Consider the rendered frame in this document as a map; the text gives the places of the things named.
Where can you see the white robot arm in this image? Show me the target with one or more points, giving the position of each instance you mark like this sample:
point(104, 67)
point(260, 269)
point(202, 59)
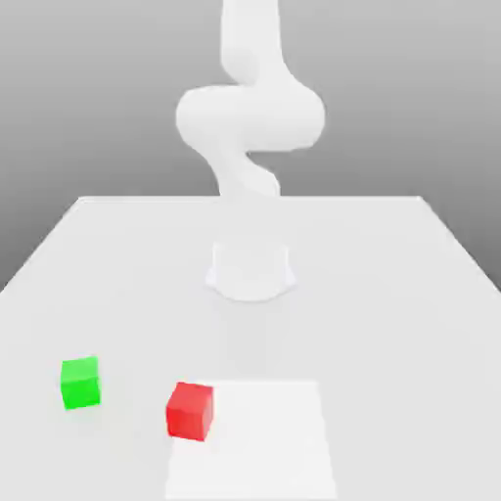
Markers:
point(250, 117)

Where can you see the small red cube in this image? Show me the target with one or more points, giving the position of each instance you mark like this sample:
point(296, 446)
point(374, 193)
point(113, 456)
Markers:
point(190, 411)

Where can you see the small green cube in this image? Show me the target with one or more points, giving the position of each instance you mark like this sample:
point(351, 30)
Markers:
point(80, 383)

